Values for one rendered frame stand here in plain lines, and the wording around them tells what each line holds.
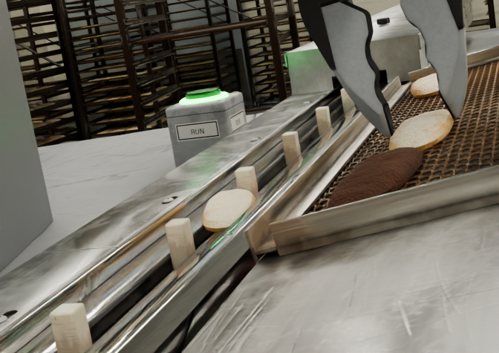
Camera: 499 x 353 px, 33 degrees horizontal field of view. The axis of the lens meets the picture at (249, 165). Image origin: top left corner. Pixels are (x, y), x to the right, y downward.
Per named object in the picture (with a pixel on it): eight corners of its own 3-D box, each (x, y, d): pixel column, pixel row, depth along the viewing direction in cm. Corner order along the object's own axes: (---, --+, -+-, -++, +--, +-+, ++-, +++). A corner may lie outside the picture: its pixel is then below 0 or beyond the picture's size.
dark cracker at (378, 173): (373, 165, 49) (367, 147, 48) (436, 149, 47) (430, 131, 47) (313, 221, 40) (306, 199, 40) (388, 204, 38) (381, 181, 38)
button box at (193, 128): (203, 187, 102) (186, 96, 100) (265, 181, 99) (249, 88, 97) (177, 206, 94) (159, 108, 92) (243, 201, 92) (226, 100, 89)
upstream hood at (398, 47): (406, 29, 230) (402, -2, 228) (474, 19, 224) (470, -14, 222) (292, 107, 114) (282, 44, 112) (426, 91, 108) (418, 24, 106)
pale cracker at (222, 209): (210, 200, 66) (207, 186, 66) (258, 192, 66) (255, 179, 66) (197, 236, 56) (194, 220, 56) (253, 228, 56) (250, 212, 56)
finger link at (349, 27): (405, 122, 58) (385, -13, 57) (390, 140, 53) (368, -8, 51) (361, 127, 59) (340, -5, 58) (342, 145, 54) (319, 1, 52)
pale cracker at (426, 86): (409, 90, 79) (405, 78, 79) (449, 77, 79) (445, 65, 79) (414, 102, 70) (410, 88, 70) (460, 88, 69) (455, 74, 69)
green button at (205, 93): (194, 103, 97) (192, 90, 97) (227, 99, 96) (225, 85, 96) (182, 109, 93) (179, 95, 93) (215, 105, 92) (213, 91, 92)
